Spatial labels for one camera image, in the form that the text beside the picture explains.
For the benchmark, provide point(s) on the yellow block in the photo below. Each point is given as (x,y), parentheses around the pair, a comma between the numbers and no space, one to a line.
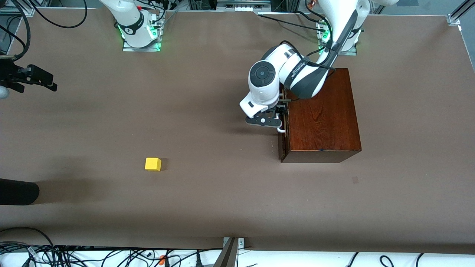
(153,164)

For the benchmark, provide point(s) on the aluminium frame profile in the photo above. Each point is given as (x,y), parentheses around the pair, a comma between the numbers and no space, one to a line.
(22,11)
(458,15)

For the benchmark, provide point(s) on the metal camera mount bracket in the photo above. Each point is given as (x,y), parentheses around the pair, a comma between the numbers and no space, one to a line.
(228,254)

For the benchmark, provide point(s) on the black foam cylinder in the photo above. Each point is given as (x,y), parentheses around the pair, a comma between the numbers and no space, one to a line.
(18,192)

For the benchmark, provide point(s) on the dark brown wooden cabinet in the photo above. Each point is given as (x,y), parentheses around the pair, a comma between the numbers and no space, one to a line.
(326,122)

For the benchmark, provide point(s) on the grey power strip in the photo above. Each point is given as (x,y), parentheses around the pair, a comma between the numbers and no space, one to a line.
(243,8)

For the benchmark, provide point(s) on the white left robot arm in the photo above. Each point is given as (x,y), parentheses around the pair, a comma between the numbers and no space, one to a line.
(267,92)

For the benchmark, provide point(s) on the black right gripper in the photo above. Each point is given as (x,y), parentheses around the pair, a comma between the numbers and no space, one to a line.
(8,73)

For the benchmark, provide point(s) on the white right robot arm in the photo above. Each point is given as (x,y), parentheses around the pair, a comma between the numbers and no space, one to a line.
(130,18)

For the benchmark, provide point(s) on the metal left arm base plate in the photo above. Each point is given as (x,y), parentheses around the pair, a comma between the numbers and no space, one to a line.
(350,53)

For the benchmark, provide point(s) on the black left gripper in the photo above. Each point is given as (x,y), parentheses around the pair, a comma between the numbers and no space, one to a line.
(281,110)

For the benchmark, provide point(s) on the black power plug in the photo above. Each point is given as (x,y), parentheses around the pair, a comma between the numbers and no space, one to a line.
(198,261)

